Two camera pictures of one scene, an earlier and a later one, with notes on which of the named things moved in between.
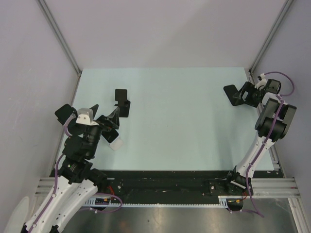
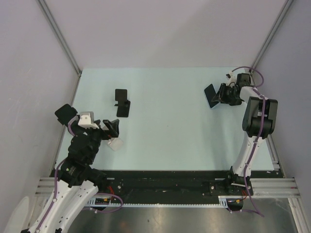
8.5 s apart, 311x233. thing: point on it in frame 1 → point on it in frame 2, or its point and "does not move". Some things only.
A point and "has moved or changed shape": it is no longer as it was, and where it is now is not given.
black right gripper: x=250 y=88 → x=220 y=96
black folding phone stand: x=121 y=96 does not move
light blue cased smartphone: x=111 y=135 has moved or changed shape
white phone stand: x=116 y=144 does not move
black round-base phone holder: x=63 y=112 does not move
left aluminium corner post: x=59 y=36 does not move
